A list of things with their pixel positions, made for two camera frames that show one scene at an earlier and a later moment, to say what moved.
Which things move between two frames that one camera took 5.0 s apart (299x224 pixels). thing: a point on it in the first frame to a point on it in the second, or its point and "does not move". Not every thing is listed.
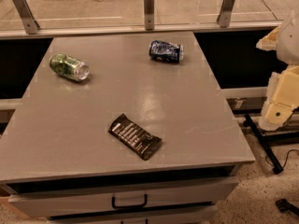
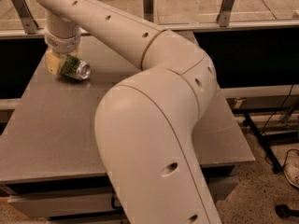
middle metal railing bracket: (149, 6) does not move
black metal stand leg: (277, 168) does not move
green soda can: (69, 67) does not move
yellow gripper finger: (275, 115) to (52, 61)
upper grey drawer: (80, 202) does not move
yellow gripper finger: (269, 42) to (75, 52)
